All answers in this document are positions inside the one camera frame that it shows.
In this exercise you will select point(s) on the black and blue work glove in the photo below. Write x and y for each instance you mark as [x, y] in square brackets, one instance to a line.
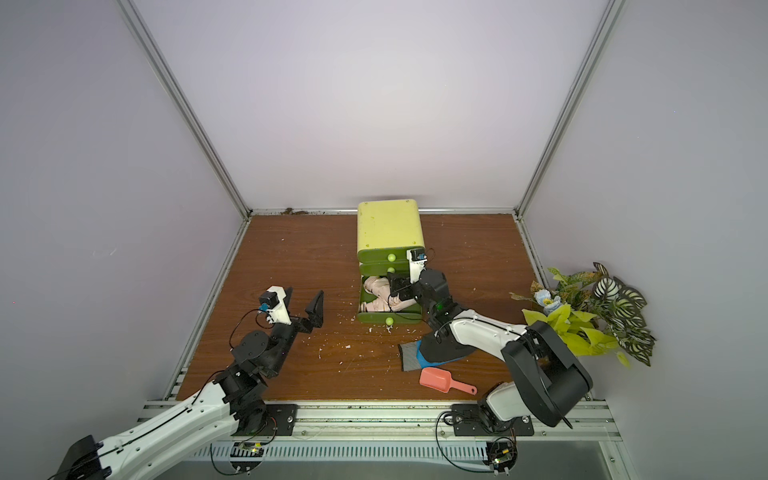
[429, 351]

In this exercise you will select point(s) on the yellow-green drawer cabinet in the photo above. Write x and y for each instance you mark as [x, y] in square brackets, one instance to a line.
[386, 229]

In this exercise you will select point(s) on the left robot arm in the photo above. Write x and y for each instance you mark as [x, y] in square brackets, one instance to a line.
[230, 401]

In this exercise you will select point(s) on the pink plastic scoop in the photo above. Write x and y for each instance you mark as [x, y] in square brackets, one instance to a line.
[441, 380]

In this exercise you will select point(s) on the pink umbrella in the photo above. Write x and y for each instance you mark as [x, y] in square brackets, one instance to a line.
[378, 286]
[390, 306]

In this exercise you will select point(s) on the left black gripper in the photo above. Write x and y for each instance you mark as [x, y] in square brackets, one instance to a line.
[305, 326]

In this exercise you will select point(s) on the right electronics board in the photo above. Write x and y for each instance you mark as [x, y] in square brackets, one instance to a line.
[502, 455]

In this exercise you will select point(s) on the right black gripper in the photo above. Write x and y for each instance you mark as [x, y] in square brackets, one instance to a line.
[402, 287]

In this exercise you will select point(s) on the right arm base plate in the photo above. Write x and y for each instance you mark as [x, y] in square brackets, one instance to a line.
[473, 420]

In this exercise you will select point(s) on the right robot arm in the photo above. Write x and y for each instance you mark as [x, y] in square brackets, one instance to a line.
[547, 380]

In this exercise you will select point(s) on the electronics board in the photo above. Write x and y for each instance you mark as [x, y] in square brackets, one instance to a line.
[502, 455]
[245, 456]

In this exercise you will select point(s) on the left electronics board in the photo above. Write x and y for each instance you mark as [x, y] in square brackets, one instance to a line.
[245, 456]

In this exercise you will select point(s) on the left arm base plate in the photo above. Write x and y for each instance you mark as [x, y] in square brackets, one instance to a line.
[277, 419]

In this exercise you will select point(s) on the artificial potted plant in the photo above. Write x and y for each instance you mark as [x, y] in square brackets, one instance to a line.
[594, 313]

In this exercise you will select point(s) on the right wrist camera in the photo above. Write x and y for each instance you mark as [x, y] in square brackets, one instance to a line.
[417, 260]

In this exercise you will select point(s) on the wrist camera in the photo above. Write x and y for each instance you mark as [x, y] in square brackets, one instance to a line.
[417, 260]
[270, 305]

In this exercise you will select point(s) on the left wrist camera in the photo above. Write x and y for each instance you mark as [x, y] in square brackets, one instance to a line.
[270, 305]

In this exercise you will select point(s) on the aluminium front rail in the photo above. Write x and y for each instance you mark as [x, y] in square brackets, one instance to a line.
[393, 431]

